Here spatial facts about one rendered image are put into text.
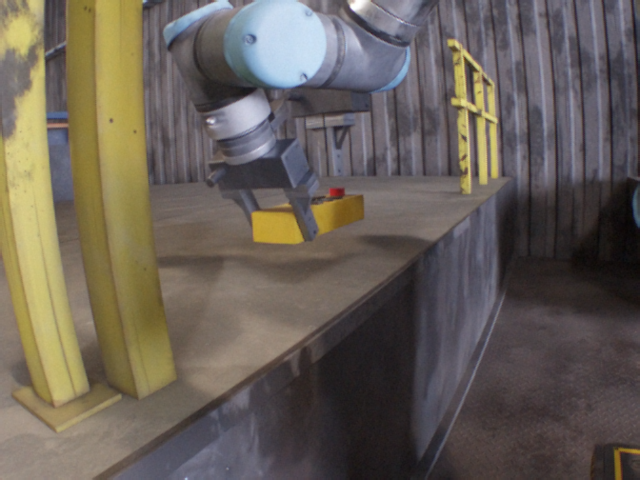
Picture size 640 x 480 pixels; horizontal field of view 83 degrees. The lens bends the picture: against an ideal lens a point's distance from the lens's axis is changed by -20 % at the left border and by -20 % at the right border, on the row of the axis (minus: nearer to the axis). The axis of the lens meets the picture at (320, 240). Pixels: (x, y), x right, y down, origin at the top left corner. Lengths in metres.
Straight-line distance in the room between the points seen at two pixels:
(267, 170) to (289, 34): 0.22
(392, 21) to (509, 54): 3.66
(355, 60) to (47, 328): 0.43
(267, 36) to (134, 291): 0.29
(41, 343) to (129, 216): 0.16
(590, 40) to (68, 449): 4.15
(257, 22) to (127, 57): 0.15
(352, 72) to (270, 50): 0.12
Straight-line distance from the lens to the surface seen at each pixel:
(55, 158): 5.24
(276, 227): 0.65
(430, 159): 4.17
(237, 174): 0.62
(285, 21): 0.42
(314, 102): 0.72
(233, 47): 0.42
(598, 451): 1.08
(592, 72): 4.11
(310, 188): 0.59
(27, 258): 0.47
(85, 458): 0.44
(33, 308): 0.48
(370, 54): 0.50
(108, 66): 0.47
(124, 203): 0.46
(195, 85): 0.55
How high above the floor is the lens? 0.96
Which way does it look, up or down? 11 degrees down
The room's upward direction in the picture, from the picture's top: 3 degrees counter-clockwise
